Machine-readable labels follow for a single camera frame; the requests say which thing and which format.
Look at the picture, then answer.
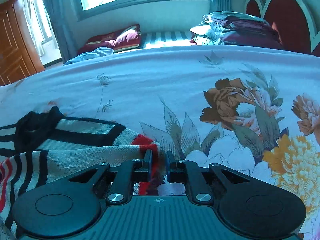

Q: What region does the pile of folded clothes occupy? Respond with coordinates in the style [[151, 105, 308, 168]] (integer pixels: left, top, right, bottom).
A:
[[190, 11, 283, 50]]

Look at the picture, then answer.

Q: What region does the dark red pillow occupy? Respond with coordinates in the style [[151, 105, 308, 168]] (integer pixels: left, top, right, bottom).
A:
[[78, 24, 142, 55]]

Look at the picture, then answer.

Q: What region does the brown wooden door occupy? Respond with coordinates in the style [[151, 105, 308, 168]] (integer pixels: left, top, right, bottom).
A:
[[0, 0, 44, 86]]

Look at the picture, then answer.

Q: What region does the striped window seat mattress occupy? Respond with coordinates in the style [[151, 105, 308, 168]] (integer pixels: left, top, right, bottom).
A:
[[138, 31, 196, 49]]

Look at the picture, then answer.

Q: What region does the striped knit sweater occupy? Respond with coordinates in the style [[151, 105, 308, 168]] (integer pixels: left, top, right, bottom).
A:
[[1, 106, 161, 233]]

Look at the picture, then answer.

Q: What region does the red heart-shaped headboard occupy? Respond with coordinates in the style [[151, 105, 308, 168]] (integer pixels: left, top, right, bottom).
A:
[[245, 0, 319, 57]]

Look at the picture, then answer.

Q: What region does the floral white bed sheet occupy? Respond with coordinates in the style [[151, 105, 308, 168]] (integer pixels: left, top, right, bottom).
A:
[[1, 46, 319, 239]]

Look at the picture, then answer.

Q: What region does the light blue garment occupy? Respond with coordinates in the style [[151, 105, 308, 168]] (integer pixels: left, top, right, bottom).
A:
[[63, 47, 114, 66]]

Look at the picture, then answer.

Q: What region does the blue left curtain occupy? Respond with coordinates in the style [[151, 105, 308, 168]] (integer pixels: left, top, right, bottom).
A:
[[43, 0, 76, 62]]

